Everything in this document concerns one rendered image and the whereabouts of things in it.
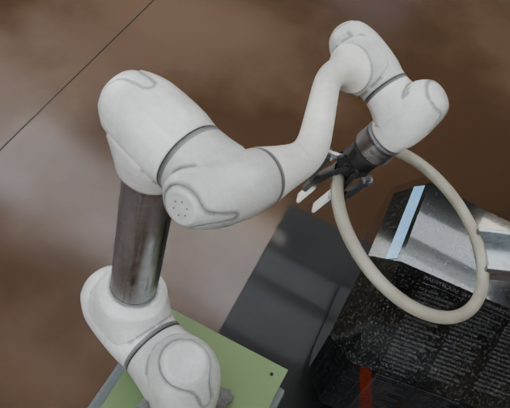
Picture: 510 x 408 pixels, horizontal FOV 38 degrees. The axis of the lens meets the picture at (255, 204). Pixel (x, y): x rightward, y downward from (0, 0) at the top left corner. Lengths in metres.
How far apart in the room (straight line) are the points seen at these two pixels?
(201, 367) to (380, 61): 0.72
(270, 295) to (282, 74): 1.27
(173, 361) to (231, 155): 0.56
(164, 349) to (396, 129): 0.65
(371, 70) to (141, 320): 0.70
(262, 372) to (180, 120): 0.87
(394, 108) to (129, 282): 0.64
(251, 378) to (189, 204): 0.84
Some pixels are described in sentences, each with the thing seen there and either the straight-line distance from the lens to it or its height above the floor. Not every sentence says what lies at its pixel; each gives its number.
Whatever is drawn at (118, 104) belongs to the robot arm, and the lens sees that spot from 1.19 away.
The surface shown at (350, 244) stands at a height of 1.27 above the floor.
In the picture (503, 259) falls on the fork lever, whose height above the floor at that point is 1.08.
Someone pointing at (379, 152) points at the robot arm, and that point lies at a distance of 1.58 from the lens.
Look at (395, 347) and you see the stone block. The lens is 2.24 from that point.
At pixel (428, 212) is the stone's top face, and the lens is 2.33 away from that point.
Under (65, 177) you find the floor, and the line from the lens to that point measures 3.19.
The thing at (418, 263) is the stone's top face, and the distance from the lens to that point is 2.20.
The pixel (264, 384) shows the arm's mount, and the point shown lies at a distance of 1.83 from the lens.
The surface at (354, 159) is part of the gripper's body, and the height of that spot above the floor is 1.37.
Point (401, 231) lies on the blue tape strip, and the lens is 2.28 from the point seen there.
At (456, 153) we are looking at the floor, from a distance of 3.75.
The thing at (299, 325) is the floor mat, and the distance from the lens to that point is 2.92.
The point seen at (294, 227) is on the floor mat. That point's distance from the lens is 3.15.
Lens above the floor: 2.55
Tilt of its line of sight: 53 degrees down
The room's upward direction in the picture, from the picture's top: 18 degrees clockwise
